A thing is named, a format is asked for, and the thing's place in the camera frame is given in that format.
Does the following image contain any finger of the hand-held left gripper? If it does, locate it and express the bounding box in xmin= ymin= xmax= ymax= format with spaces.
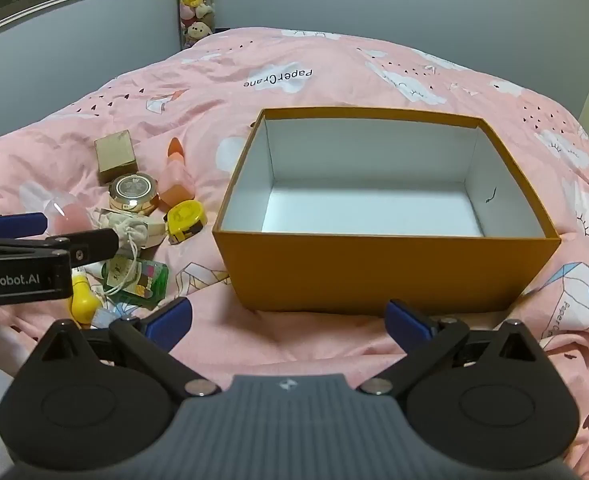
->
xmin=0 ymin=212 xmax=48 ymax=241
xmin=0 ymin=228 xmax=121 ymax=268

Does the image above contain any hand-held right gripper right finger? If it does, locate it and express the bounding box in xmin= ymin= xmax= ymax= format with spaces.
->
xmin=361 ymin=299 xmax=557 ymax=398

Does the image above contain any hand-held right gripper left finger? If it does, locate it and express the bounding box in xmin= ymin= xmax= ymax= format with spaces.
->
xmin=24 ymin=296 xmax=222 ymax=401

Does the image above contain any white drawstring pouch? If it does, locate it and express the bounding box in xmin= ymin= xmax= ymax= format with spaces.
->
xmin=90 ymin=207 xmax=151 ymax=296

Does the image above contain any green transparent card case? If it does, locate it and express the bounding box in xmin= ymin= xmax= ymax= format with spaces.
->
xmin=102 ymin=257 xmax=170 ymax=311

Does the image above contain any orange cardboard box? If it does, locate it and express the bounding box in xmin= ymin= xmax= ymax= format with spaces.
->
xmin=212 ymin=106 xmax=561 ymax=318

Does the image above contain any round pink-white compact mirror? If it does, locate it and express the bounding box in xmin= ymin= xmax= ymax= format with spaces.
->
xmin=37 ymin=192 xmax=91 ymax=237

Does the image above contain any yellow bulb-shaped toy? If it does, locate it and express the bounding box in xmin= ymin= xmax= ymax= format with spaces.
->
xmin=70 ymin=271 xmax=102 ymax=330

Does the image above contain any round gold jar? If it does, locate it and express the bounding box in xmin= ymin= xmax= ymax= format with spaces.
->
xmin=108 ymin=172 xmax=160 ymax=217

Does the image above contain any white plastic jar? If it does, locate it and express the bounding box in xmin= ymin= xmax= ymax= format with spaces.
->
xmin=90 ymin=306 xmax=125 ymax=331

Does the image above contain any small brown cardboard box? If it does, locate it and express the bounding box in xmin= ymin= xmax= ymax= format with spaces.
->
xmin=94 ymin=130 xmax=139 ymax=184

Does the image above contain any yellow tape measure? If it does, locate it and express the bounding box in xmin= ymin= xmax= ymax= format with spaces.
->
xmin=165 ymin=200 xmax=206 ymax=246

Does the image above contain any orange squeeze bottle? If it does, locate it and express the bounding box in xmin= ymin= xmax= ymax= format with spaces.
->
xmin=158 ymin=137 xmax=196 ymax=211

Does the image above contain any column of plush toys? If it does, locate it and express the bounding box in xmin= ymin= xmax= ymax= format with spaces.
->
xmin=178 ymin=0 xmax=216 ymax=50

